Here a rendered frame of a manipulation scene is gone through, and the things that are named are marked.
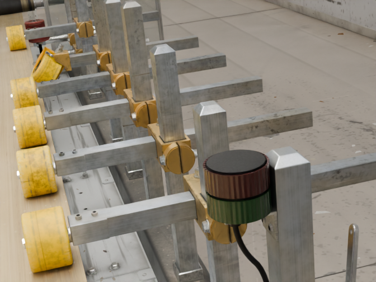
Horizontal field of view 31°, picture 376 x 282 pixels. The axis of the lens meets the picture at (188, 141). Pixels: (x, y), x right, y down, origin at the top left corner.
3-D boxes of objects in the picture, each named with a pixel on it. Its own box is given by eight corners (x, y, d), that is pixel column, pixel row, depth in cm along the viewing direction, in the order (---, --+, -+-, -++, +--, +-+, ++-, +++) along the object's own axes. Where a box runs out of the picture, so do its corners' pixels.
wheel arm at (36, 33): (158, 18, 239) (156, 8, 238) (160, 20, 236) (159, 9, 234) (15, 40, 228) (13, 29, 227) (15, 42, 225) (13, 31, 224)
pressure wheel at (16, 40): (24, 34, 222) (27, 53, 228) (20, 19, 226) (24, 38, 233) (5, 37, 220) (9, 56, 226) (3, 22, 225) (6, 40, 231)
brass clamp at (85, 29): (91, 29, 237) (89, 15, 235) (96, 36, 225) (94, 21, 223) (74, 32, 236) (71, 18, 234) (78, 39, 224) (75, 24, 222)
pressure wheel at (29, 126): (38, 96, 135) (44, 126, 130) (42, 122, 141) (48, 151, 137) (8, 101, 134) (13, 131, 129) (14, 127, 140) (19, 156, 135)
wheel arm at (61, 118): (257, 88, 148) (256, 72, 146) (263, 92, 144) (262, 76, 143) (28, 129, 137) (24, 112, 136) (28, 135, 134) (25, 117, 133)
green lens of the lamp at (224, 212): (258, 189, 66) (257, 169, 65) (282, 215, 60) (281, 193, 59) (200, 202, 64) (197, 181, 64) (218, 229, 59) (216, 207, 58)
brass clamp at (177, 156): (179, 144, 123) (177, 118, 121) (200, 170, 111) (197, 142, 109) (146, 150, 122) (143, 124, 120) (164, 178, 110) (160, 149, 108)
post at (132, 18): (165, 219, 147) (137, -1, 130) (168, 225, 144) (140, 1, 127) (149, 222, 147) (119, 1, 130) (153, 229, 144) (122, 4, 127)
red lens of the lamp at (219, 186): (257, 166, 65) (255, 145, 64) (281, 190, 59) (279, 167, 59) (197, 178, 63) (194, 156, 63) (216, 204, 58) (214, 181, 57)
